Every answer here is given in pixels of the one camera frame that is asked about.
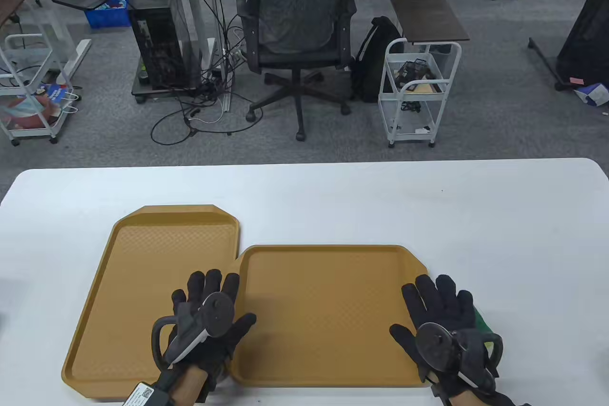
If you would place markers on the person's right hand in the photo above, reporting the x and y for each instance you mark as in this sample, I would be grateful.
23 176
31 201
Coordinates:
428 301

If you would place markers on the person's left hand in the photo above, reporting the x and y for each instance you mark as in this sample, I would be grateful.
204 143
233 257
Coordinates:
214 282

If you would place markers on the yellow and green sponge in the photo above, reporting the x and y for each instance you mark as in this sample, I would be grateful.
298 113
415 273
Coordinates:
483 325

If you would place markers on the brown plastic food tray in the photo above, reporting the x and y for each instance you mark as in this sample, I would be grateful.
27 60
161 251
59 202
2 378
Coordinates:
323 311
123 282

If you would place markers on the person's right forearm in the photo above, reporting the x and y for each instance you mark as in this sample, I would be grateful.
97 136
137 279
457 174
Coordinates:
476 399

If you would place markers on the grey white left hand controller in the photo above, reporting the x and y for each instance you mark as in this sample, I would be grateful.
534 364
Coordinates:
219 313

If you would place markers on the white mesh-shelf rolling cart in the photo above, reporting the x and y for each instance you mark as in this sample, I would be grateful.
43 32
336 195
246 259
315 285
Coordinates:
387 106

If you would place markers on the black wheeled platform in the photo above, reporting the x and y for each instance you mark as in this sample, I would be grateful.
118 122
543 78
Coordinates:
142 92

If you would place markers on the black backpack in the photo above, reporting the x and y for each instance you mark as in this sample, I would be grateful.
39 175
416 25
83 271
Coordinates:
376 63

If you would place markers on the black computer tower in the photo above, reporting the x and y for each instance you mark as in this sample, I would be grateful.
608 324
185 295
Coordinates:
157 44

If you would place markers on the blue white paper bag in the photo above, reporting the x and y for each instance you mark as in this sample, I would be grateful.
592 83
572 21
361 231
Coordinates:
57 92

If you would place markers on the red plastic bag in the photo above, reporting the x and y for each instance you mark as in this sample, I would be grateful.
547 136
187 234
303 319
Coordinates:
28 113

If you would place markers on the white blue box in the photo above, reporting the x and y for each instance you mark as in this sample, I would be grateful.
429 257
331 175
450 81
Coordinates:
594 94

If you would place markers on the dark brown side table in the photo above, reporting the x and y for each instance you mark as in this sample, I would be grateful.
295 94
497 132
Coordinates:
428 18

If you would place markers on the black mesh office chair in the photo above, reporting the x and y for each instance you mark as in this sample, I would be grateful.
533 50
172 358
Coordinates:
299 11

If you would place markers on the blue plastic crate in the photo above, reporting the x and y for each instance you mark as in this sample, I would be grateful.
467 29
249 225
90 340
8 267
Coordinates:
107 18

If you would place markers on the white rolling cart with bags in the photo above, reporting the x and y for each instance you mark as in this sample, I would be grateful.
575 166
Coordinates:
9 58

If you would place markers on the black fabric stand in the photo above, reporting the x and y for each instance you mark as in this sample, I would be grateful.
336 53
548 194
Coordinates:
583 39

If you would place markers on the small brown table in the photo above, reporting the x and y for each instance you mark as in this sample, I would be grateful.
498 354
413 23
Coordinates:
9 4

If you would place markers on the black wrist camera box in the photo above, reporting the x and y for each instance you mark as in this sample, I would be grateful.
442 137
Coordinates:
147 396

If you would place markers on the aluminium post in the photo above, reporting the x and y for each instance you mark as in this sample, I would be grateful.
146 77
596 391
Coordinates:
220 44

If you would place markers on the white standing desk frame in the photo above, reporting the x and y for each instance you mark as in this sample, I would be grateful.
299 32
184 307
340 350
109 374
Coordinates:
69 58

